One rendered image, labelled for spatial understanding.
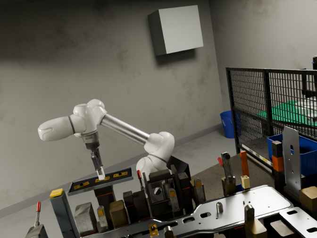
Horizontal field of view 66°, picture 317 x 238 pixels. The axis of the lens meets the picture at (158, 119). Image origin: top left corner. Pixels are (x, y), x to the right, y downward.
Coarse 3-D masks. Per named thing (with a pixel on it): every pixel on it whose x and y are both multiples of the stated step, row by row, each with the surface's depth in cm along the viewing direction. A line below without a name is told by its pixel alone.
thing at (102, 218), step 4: (100, 208) 125; (100, 212) 124; (104, 212) 125; (100, 216) 125; (104, 216) 125; (100, 220) 125; (104, 220) 125; (100, 224) 125; (104, 224) 125; (104, 228) 125; (108, 228) 126
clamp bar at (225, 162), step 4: (224, 156) 132; (228, 156) 129; (224, 160) 132; (228, 160) 132; (224, 164) 132; (228, 164) 133; (224, 168) 133; (228, 168) 133; (228, 172) 133; (232, 172) 133; (232, 176) 133; (228, 180) 133; (232, 180) 134; (228, 184) 133
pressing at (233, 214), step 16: (240, 192) 131; (256, 192) 129; (272, 192) 126; (208, 208) 124; (224, 208) 122; (240, 208) 119; (256, 208) 117; (272, 208) 115; (288, 208) 113; (128, 224) 124; (144, 224) 122; (160, 224) 120; (192, 224) 115; (208, 224) 113; (224, 224) 111; (240, 224) 110
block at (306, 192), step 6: (312, 186) 115; (300, 192) 113; (306, 192) 112; (312, 192) 111; (300, 198) 114; (306, 198) 110; (312, 198) 107; (306, 204) 111; (312, 204) 108; (306, 210) 113; (312, 210) 108; (312, 216) 110; (312, 228) 112
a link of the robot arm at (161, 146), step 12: (96, 108) 185; (96, 120) 184; (108, 120) 185; (120, 120) 189; (120, 132) 186; (132, 132) 185; (144, 132) 188; (144, 144) 186; (156, 144) 181; (168, 144) 183; (156, 156) 179; (168, 156) 183
